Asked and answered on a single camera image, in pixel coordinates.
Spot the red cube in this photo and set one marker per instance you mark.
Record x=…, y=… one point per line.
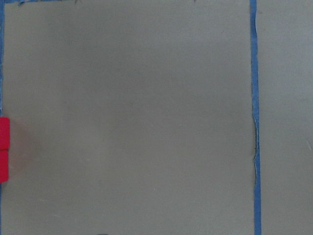
x=4, y=133
x=4, y=168

